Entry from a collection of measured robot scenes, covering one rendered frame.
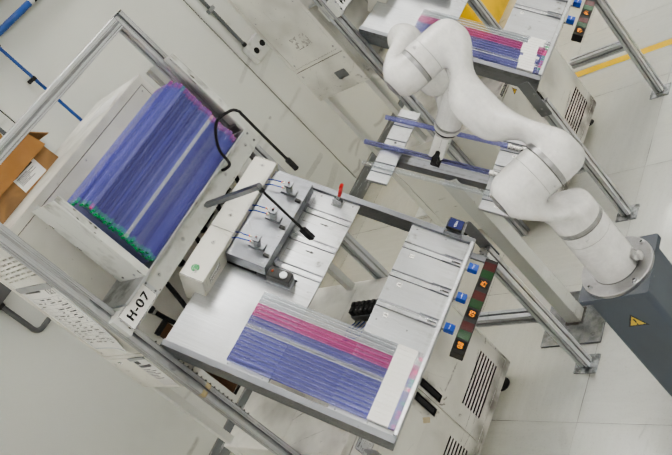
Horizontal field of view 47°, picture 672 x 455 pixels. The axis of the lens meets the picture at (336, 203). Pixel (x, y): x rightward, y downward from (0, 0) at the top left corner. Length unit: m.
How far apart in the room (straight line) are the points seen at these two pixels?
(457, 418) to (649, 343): 0.87
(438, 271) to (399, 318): 0.20
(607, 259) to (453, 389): 1.00
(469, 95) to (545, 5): 1.47
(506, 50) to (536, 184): 1.30
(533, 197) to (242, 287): 0.96
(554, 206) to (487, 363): 1.18
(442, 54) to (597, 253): 0.60
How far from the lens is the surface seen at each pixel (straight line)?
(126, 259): 2.19
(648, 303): 2.02
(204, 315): 2.31
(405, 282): 2.34
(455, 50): 1.87
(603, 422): 2.75
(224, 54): 4.48
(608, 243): 1.94
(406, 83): 1.88
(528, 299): 2.63
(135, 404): 3.88
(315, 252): 2.39
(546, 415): 2.89
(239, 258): 2.33
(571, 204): 1.87
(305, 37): 3.21
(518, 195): 1.78
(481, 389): 2.89
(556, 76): 3.66
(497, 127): 1.82
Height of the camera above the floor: 2.04
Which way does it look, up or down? 24 degrees down
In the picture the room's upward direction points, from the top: 45 degrees counter-clockwise
